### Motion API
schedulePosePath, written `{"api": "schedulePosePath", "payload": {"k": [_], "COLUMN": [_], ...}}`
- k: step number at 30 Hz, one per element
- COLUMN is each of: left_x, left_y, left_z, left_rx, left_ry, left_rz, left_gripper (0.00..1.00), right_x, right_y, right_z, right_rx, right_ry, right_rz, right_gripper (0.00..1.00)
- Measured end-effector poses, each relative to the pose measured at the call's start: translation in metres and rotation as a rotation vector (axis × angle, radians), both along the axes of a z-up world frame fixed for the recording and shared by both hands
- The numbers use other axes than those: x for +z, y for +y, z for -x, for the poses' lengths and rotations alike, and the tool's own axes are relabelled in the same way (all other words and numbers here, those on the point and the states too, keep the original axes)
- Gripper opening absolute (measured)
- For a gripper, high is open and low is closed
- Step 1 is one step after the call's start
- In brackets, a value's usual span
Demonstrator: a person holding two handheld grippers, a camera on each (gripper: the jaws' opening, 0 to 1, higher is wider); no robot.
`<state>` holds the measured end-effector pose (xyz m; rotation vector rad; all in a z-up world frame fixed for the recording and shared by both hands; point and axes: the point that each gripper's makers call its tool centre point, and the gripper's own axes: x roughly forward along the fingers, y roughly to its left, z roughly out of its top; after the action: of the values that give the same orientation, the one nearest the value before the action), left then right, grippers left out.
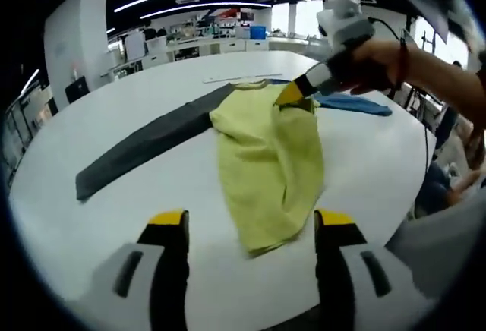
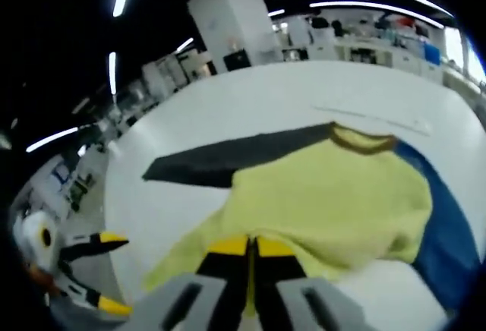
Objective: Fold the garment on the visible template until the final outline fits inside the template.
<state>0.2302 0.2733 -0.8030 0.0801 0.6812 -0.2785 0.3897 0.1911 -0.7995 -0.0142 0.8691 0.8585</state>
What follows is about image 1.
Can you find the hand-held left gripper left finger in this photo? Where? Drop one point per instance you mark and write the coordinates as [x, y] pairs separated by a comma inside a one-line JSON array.
[[167, 255]]

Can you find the yellow blue grey garment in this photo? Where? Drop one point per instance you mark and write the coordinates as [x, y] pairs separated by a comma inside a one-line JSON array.
[[266, 164]]

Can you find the person's right hand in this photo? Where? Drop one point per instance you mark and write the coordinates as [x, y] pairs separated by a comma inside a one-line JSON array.
[[379, 65]]

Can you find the white square pillar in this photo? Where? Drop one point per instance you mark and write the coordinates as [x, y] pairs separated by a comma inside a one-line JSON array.
[[76, 42]]

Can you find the dark equipment on bench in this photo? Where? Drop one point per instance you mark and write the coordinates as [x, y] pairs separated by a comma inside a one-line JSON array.
[[153, 31]]

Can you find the blue storage bin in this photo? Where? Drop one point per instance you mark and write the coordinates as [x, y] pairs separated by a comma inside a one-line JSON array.
[[257, 32]]

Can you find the black box at pillar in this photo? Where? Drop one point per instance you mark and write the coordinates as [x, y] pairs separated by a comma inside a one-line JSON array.
[[77, 90]]

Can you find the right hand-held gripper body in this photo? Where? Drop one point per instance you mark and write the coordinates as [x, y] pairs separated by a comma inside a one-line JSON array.
[[345, 19]]

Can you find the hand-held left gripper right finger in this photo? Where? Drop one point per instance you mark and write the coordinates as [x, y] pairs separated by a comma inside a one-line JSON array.
[[338, 262]]

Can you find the bright window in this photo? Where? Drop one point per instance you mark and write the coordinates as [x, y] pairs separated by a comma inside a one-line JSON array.
[[300, 19]]

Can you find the white workbench row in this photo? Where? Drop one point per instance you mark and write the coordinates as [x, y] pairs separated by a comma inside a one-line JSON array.
[[205, 46]]

